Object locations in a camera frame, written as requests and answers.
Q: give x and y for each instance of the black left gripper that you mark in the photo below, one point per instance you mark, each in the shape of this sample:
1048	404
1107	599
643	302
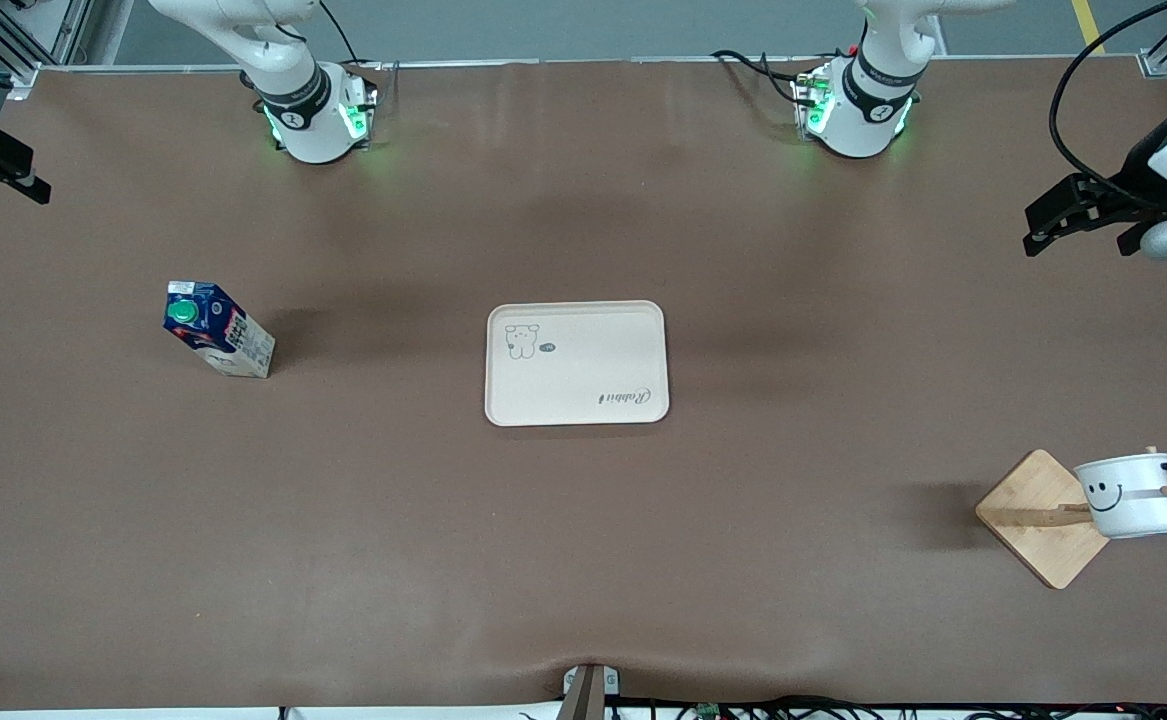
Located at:
1132	178

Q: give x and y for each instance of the blue white milk carton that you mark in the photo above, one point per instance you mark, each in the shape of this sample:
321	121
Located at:
228	338

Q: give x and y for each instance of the white smiley face cup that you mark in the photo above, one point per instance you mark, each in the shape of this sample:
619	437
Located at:
1128	500

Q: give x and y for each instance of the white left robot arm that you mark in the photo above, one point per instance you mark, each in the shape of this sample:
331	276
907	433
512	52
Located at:
858	110

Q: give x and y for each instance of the bamboo cup stand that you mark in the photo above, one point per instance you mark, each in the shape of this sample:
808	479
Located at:
1038	545

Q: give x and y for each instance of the cream rabbit print tray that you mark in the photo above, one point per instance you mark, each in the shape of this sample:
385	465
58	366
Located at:
583	380

